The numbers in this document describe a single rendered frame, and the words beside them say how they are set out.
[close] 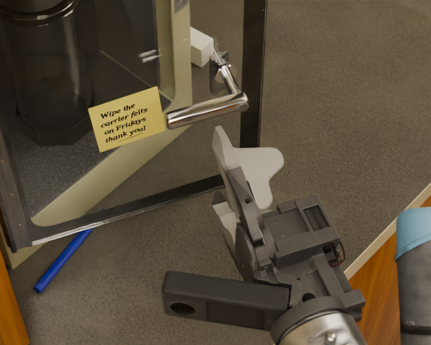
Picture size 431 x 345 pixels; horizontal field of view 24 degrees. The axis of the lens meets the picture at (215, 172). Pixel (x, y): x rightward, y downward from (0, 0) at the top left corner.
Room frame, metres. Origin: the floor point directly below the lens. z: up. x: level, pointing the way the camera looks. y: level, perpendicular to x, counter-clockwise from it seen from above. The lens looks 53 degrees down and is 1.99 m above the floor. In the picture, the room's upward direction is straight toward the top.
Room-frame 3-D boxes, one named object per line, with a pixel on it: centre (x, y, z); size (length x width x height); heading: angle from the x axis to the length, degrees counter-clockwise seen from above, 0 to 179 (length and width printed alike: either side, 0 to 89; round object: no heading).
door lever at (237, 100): (0.68, 0.01, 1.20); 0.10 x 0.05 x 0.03; 110
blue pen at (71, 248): (0.66, 0.18, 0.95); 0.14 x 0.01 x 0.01; 149
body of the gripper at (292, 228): (0.47, -0.07, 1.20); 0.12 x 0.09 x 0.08; 20
